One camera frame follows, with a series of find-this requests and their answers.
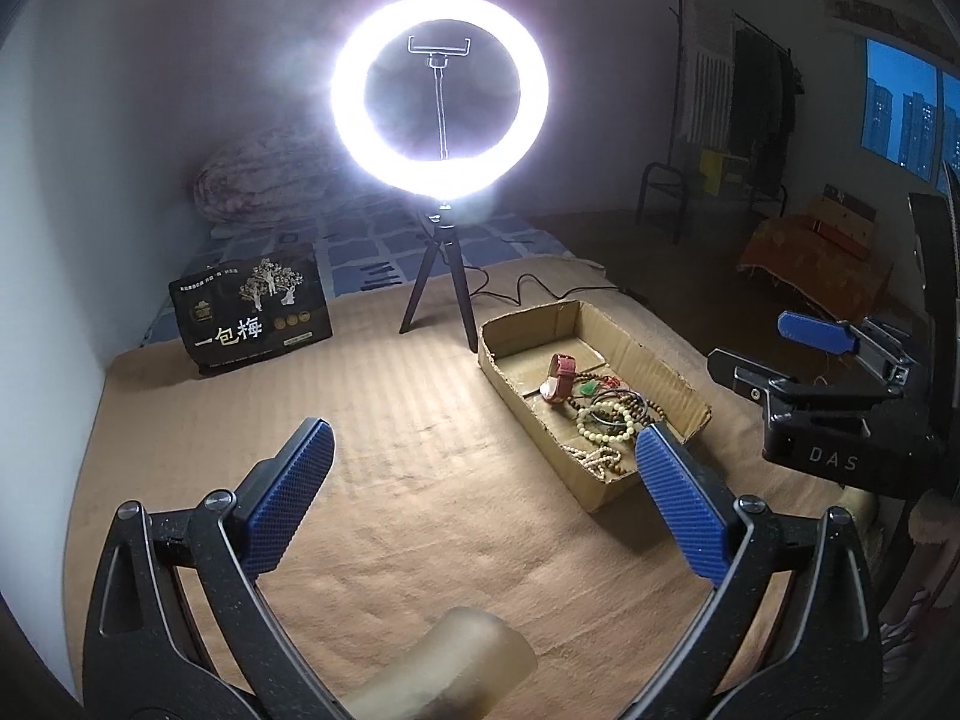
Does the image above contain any window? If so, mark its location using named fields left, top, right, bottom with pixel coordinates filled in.
left=859, top=37, right=960, bottom=196

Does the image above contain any small pearl strand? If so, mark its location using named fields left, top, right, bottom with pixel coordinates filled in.
left=564, top=444, right=627, bottom=479

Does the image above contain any pale yellow bead bracelet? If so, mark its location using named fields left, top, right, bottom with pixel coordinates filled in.
left=576, top=401, right=638, bottom=442

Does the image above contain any tan blanket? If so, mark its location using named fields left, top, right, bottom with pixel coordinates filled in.
left=64, top=255, right=901, bottom=720

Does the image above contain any black metal chair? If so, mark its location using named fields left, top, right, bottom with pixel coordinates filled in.
left=637, top=161, right=788, bottom=226

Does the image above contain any cardboard box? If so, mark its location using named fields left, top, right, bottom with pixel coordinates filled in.
left=478, top=300, right=713, bottom=513

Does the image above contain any clothes rack with garments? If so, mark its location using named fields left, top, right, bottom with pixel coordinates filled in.
left=667, top=0, right=797, bottom=203

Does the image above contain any blue bangle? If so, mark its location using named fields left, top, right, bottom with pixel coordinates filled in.
left=592, top=390, right=661, bottom=428

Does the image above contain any black cable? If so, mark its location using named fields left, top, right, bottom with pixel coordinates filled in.
left=469, top=274, right=653, bottom=308

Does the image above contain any person's right hand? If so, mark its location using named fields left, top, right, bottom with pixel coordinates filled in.
left=840, top=491, right=950, bottom=552

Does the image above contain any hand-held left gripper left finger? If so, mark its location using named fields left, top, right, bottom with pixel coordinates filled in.
left=81, top=418, right=353, bottom=720

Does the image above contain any person's left hand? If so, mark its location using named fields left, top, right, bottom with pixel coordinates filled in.
left=349, top=607, right=537, bottom=720

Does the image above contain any red strap wristwatch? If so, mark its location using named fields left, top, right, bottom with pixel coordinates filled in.
left=540, top=354, right=580, bottom=402

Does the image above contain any black printed package box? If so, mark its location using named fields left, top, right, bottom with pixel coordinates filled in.
left=169, top=244, right=333, bottom=378

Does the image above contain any black tripod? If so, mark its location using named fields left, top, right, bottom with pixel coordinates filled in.
left=399, top=202, right=481, bottom=352

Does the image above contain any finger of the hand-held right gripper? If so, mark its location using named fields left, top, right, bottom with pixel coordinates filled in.
left=778, top=310, right=914, bottom=391
left=709, top=347, right=901, bottom=421

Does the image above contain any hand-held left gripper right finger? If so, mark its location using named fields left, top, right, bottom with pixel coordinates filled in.
left=634, top=422, right=886, bottom=720

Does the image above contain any rolled floral quilt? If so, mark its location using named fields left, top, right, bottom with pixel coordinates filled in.
left=193, top=126, right=353, bottom=224

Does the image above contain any heap of bead bracelets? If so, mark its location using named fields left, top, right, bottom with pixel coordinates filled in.
left=562, top=367, right=672, bottom=437

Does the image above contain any blue checked bedsheet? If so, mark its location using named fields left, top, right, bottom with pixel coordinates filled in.
left=139, top=191, right=608, bottom=350

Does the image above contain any yellow box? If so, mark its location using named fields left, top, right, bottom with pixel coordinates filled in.
left=697, top=148, right=732, bottom=192

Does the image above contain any phone holder clamp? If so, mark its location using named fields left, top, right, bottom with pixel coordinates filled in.
left=405, top=34, right=475, bottom=162

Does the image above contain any brown carton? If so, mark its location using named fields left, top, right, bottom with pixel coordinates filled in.
left=808, top=184, right=877, bottom=245

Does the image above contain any ring light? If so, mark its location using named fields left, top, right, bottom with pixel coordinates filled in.
left=330, top=0, right=550, bottom=203

